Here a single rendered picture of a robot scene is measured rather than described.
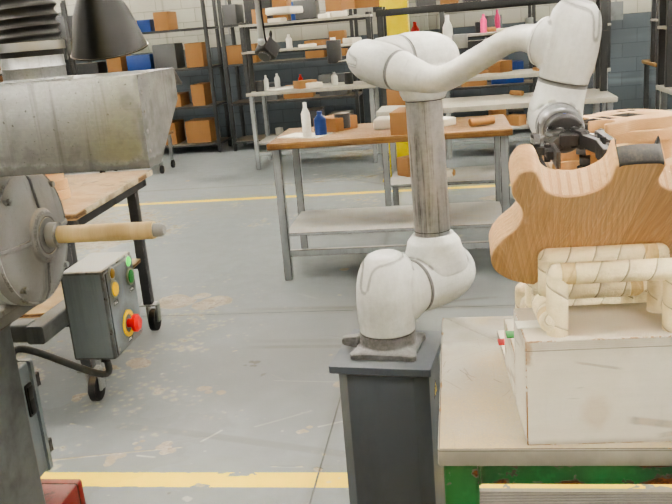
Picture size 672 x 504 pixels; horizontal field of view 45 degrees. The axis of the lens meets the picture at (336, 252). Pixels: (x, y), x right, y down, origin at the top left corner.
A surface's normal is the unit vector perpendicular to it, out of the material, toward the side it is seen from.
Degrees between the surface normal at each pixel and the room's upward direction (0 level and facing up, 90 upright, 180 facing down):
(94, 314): 90
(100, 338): 90
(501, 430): 0
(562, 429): 90
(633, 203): 138
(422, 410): 90
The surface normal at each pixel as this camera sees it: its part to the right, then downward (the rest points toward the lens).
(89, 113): -0.14, 0.28
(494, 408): -0.08, -0.96
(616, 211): 0.00, 0.90
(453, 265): 0.61, 0.08
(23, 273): 0.97, 0.06
